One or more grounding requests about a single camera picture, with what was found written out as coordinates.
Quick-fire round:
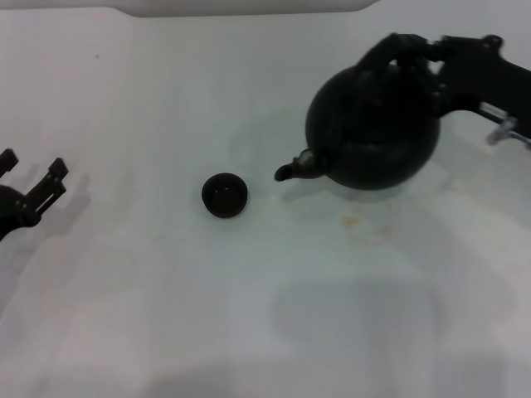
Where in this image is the black round teapot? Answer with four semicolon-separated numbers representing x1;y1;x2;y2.
274;32;441;192

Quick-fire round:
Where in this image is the small dark teacup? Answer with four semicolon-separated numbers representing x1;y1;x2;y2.
201;172;250;219

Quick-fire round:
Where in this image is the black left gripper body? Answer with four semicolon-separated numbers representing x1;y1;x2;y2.
0;184;39;242

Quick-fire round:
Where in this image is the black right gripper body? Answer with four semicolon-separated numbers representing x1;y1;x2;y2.
435;41;531;125

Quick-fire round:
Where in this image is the clear cable connector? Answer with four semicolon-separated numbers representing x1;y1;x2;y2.
485;117;531;147

